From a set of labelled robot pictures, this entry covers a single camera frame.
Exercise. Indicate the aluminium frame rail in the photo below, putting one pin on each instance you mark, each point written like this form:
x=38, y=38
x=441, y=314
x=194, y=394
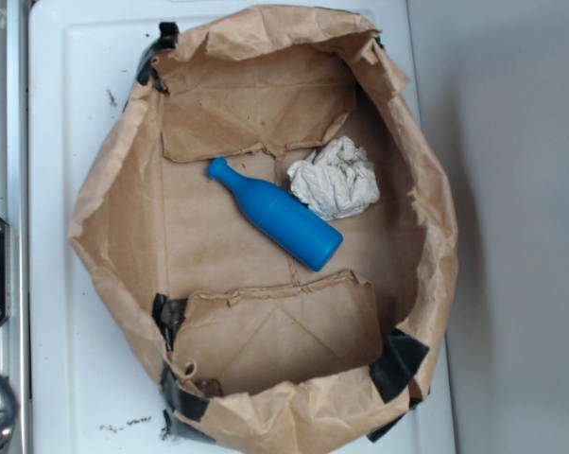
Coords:
x=14, y=334

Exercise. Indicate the brown paper bag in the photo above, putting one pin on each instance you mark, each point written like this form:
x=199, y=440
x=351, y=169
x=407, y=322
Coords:
x=252, y=350

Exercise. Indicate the blue plastic bottle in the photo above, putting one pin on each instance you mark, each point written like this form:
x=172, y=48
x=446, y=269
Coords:
x=280, y=216

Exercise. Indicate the white plastic tray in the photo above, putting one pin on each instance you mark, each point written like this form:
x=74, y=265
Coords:
x=89, y=393

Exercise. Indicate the crumpled white paper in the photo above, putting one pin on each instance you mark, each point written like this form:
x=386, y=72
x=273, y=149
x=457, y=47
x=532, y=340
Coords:
x=336, y=182

